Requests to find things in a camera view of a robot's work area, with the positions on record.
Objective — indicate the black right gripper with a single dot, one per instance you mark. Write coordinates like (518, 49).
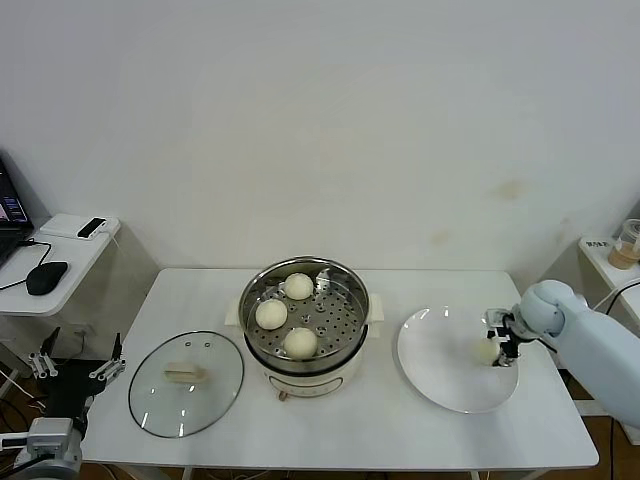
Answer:
(511, 335)

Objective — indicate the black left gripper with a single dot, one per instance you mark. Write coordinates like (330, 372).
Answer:
(75, 387)

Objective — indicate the white steamed baozi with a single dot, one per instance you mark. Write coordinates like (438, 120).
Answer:
(484, 351)
(300, 343)
(271, 315)
(298, 286)

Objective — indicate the round glass pot lid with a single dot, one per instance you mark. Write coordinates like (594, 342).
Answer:
(165, 410)

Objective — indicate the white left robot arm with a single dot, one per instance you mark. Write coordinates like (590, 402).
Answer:
(55, 462)

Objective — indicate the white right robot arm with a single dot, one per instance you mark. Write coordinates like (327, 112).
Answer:
(590, 340)

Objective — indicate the perforated steel steamer basket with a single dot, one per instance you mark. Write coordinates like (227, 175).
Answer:
(340, 320)

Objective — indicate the round white plate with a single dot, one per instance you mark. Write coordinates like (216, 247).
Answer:
(435, 350)

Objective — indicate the white side desk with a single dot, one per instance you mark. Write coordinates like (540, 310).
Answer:
(75, 285)

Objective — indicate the black computer mouse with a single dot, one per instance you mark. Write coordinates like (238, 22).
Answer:
(46, 276)

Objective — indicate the small white side table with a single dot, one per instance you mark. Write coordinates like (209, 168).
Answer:
(597, 260)

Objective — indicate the flat white box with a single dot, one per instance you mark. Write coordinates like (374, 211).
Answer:
(57, 227)

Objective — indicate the black and white phone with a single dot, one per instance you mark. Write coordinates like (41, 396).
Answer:
(91, 226)

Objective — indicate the plastic cup of milk tea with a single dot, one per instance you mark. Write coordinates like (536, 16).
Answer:
(622, 245)

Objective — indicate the open black laptop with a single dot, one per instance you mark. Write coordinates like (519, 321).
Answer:
(7, 215)

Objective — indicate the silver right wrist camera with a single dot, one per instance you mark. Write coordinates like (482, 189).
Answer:
(496, 317)

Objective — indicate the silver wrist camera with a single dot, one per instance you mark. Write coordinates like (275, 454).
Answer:
(50, 436)
(496, 317)

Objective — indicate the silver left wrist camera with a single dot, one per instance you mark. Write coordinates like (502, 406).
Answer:
(50, 436)

